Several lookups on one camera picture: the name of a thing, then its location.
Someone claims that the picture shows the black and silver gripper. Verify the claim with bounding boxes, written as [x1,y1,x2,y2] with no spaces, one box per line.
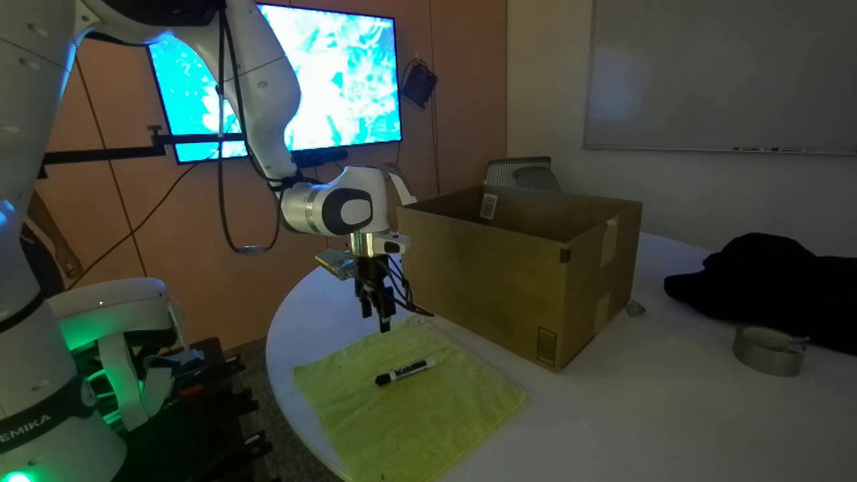
[348,231,406,335]

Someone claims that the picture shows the black marker with white label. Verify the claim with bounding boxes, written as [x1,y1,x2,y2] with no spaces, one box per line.
[372,357,440,389]

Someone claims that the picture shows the yellow microfibre towel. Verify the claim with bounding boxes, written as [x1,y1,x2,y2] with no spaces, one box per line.
[292,318,530,482]

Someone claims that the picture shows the open brown cardboard box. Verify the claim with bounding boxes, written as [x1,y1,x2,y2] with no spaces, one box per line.
[396,185,647,376]

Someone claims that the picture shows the white plastic chair back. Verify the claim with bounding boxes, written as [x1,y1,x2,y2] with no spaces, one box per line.
[481,155,564,196]

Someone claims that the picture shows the black cloth bag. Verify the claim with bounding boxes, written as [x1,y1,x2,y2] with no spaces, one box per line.
[663,234,857,360]

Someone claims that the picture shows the grey tape roll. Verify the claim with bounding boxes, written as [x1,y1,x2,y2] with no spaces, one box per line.
[732,325,811,378]

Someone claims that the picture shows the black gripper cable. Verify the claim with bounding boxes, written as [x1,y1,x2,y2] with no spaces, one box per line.
[387,258,438,321]

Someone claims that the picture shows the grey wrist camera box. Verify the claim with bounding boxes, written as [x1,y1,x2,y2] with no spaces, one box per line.
[313,250,363,281]

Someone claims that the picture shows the black hanging cable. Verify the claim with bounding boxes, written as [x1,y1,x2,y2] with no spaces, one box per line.
[216,17,285,258]

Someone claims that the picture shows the wall television screen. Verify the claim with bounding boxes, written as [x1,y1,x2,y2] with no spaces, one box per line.
[146,0,407,168]

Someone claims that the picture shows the dark wall device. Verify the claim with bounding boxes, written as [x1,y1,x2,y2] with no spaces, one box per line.
[399,57,440,113]

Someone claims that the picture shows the wall whiteboard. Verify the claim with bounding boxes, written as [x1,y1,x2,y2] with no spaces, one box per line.
[584,0,857,161]

